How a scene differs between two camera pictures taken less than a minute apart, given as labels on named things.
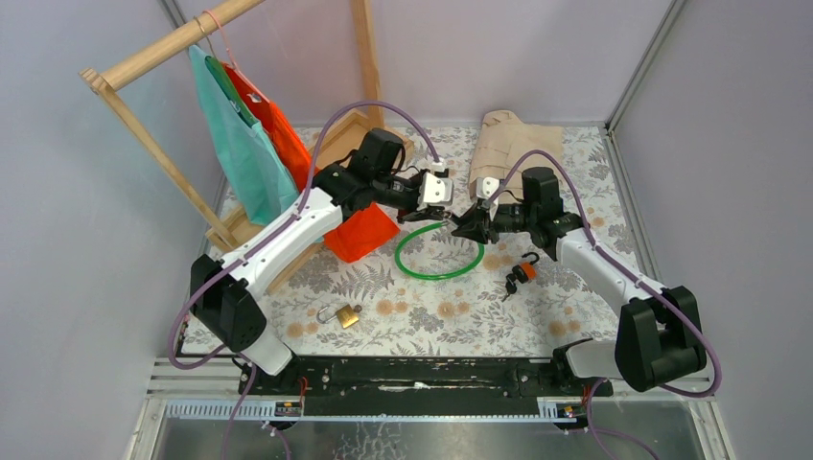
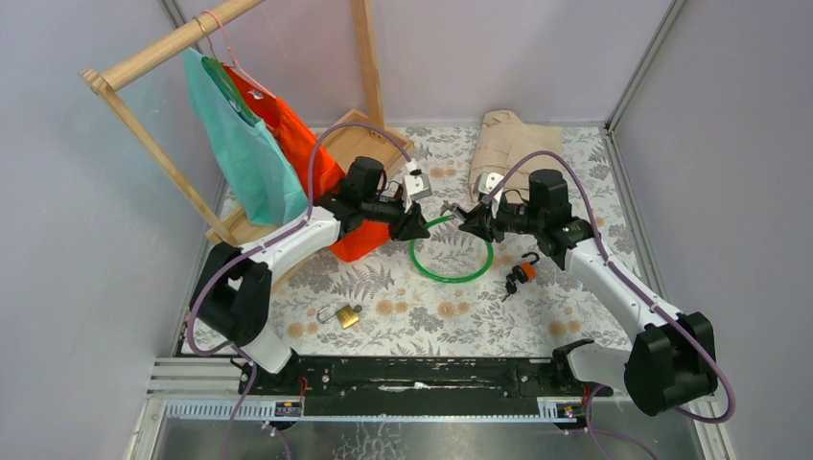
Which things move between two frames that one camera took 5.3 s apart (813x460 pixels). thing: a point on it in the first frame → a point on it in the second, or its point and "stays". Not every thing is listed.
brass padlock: (347, 315) stays
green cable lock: (448, 276) → (454, 211)
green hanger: (232, 91) stays
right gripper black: (476, 224) stays
